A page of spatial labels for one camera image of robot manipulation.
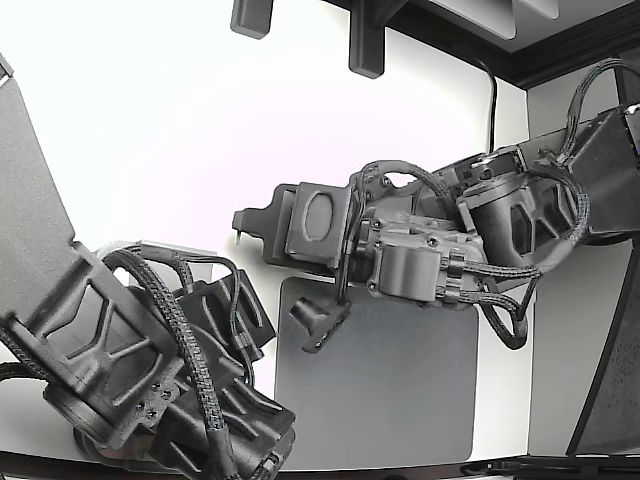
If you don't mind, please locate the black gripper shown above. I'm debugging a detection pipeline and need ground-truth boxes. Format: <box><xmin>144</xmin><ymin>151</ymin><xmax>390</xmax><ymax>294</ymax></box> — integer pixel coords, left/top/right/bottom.
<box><xmin>232</xmin><ymin>181</ymin><xmax>352</xmax><ymax>274</ymax></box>

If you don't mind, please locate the gray rubber mat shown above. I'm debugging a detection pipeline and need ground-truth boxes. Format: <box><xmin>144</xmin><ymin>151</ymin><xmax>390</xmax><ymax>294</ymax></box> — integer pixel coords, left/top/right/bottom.
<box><xmin>273</xmin><ymin>276</ymin><xmax>482</xmax><ymax>462</ymax></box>

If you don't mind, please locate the dark gray overhead block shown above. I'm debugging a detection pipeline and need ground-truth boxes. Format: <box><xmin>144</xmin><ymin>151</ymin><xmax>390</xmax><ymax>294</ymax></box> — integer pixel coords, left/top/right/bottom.
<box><xmin>229</xmin><ymin>0</ymin><xmax>275</xmax><ymax>40</ymax></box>

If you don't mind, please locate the large white panel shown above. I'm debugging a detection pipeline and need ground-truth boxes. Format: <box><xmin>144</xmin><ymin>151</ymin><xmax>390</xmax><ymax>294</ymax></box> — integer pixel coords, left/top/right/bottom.
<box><xmin>428</xmin><ymin>0</ymin><xmax>518</xmax><ymax>43</ymax></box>

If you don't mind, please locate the small white panel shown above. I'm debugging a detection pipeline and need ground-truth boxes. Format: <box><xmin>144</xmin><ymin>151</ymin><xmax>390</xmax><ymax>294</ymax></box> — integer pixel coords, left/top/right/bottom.
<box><xmin>518</xmin><ymin>0</ymin><xmax>562</xmax><ymax>22</ymax></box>

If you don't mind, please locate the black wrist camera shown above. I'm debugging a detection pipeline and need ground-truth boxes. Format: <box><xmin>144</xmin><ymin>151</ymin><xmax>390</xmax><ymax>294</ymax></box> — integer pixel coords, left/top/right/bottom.
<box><xmin>289</xmin><ymin>295</ymin><xmax>352</xmax><ymax>357</ymax></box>

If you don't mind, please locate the thick black braided cable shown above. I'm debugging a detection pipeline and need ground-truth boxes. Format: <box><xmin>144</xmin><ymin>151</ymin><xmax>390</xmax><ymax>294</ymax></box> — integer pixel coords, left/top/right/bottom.
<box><xmin>97</xmin><ymin>247</ymin><xmax>241</xmax><ymax>480</ymax></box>

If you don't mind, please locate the black overhead post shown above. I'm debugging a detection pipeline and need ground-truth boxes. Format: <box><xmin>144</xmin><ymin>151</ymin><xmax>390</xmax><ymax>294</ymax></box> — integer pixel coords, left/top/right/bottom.
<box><xmin>347</xmin><ymin>0</ymin><xmax>387</xmax><ymax>80</ymax></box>

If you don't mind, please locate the thin black power cable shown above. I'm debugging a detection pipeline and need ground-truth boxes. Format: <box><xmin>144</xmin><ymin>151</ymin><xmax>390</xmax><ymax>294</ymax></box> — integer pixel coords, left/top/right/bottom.
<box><xmin>469</xmin><ymin>57</ymin><xmax>500</xmax><ymax>154</ymax></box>

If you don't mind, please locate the black frame rail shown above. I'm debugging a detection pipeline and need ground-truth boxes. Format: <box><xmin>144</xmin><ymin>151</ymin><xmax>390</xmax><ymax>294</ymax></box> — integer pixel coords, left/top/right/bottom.
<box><xmin>319</xmin><ymin>0</ymin><xmax>640</xmax><ymax>92</ymax></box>

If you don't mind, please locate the black cable with connector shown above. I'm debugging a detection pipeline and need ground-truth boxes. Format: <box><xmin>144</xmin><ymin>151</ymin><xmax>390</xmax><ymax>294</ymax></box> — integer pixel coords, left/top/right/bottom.
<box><xmin>458</xmin><ymin>453</ymin><xmax>640</xmax><ymax>477</ymax></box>

